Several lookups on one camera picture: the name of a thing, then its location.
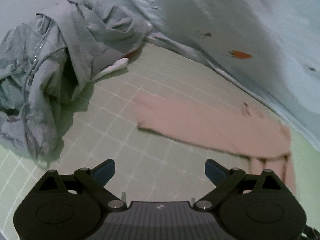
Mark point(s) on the green grid bed sheet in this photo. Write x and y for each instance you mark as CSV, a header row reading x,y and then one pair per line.
x,y
101,124

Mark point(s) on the pink long-sleeve shirt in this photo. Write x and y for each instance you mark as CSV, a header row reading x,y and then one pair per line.
x,y
249,133

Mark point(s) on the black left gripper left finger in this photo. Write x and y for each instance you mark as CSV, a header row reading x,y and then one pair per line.
x,y
86,182

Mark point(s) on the grey zip hoodie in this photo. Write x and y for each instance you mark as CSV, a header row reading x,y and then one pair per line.
x,y
47,63

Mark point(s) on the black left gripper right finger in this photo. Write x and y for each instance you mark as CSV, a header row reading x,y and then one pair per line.
x,y
233,182

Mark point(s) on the white cloth piece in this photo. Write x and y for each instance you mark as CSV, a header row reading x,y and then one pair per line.
x,y
118,65

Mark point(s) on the light blue carrot-print quilt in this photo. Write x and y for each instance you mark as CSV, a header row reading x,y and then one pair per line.
x,y
269,48

